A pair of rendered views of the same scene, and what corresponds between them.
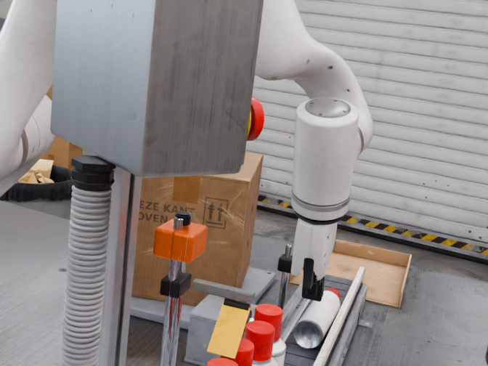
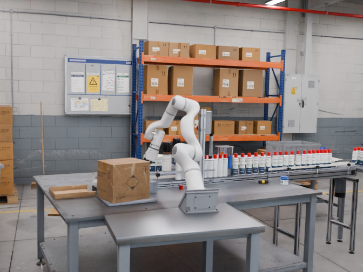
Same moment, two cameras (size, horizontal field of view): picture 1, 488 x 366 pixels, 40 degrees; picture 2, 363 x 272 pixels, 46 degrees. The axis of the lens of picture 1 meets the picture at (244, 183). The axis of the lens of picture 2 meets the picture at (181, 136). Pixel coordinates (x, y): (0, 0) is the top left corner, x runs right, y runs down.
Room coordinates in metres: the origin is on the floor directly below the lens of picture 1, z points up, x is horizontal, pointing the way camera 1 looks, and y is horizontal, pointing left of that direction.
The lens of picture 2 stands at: (3.17, 2.62, 1.60)
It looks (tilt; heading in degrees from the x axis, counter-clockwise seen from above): 5 degrees down; 227
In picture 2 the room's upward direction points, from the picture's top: 1 degrees clockwise
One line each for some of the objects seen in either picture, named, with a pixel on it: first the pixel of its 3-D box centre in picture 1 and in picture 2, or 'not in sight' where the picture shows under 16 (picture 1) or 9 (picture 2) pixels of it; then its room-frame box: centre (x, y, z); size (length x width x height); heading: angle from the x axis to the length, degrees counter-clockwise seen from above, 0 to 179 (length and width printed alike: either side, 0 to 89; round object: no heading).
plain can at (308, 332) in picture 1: (320, 313); not in sight; (1.17, -0.17, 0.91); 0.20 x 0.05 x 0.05; 162
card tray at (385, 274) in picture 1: (353, 268); (72, 191); (1.61, -0.30, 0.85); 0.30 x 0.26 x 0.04; 164
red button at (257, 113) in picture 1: (242, 118); not in sight; (0.57, 0.01, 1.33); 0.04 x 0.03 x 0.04; 39
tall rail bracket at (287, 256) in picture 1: (294, 285); not in sight; (1.28, -0.12, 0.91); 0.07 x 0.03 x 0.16; 74
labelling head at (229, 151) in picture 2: not in sight; (224, 160); (0.22, 0.01, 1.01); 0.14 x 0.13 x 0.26; 164
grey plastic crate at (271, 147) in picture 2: not in sight; (292, 150); (-1.71, -0.51, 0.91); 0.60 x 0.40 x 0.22; 159
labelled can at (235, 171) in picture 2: not in sight; (235, 164); (0.18, 0.11, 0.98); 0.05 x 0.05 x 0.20
